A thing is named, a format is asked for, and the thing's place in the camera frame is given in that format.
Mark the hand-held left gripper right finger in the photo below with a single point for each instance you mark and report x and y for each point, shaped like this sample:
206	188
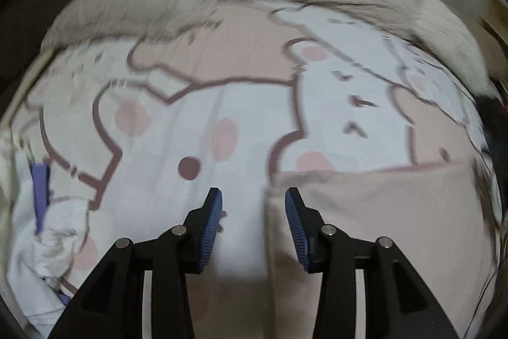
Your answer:
295	227

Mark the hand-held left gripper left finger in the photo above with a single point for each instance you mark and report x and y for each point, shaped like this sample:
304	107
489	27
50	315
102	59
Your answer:
212	227

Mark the pink beige cloth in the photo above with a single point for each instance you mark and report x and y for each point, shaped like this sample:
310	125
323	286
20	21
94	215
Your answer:
397	204

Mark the bear printed blanket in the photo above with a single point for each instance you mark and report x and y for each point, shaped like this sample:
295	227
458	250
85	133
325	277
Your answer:
246	100

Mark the purple garment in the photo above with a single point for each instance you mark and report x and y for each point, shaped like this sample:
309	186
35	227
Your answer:
39	192

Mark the white printed garment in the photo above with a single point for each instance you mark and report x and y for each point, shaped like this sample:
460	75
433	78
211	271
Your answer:
24	267

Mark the grey beige textured pillow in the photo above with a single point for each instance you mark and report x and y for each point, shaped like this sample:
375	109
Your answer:
131	1

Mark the white fluffy cushion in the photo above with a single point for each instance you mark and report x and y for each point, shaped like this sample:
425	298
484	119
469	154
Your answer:
452	41

